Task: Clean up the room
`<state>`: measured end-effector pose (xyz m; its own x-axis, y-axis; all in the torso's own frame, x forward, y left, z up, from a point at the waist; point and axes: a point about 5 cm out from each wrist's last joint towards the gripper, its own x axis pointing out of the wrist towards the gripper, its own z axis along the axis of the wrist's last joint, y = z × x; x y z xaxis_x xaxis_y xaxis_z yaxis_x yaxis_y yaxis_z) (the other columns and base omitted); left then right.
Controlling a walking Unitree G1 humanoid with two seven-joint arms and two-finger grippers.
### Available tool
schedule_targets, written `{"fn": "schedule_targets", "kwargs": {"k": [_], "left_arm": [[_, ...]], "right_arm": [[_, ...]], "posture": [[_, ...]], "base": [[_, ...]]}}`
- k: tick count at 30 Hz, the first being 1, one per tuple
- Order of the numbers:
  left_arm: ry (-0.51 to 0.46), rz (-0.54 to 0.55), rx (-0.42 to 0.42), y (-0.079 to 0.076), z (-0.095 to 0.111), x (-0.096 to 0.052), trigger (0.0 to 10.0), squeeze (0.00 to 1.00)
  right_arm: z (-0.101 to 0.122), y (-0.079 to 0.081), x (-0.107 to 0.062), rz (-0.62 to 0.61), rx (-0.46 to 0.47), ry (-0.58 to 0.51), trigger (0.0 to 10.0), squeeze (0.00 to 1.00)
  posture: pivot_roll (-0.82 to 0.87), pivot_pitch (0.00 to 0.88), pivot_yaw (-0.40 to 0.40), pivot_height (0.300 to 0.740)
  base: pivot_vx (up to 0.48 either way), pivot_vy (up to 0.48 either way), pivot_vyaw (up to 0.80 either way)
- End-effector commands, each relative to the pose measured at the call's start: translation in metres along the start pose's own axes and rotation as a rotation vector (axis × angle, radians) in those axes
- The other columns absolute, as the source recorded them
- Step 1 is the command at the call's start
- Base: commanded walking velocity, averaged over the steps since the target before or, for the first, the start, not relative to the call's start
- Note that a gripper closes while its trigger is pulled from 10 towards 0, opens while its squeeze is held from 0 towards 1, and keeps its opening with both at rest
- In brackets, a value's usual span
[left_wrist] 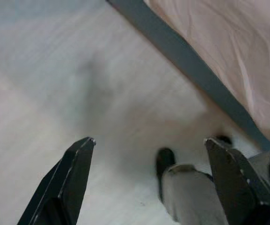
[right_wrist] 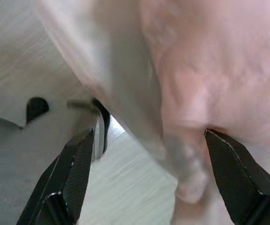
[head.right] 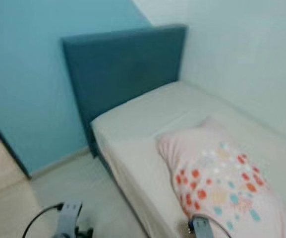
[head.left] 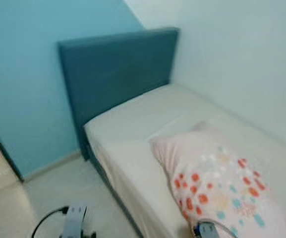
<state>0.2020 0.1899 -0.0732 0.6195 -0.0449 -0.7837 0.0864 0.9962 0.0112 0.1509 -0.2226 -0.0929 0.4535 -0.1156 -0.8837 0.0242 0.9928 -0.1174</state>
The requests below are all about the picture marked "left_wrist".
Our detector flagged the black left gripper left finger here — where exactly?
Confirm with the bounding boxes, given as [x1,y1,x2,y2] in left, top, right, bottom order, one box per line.
[16,137,96,225]

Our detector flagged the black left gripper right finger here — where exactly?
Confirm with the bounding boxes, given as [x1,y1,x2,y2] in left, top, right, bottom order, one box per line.
[204,137,270,225]

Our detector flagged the grey robot left leg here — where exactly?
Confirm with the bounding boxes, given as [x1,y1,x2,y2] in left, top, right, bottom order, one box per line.
[155,147,228,225]

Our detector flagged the dark blue bed frame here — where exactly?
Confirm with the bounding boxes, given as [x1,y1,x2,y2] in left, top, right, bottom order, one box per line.
[105,0,270,153]

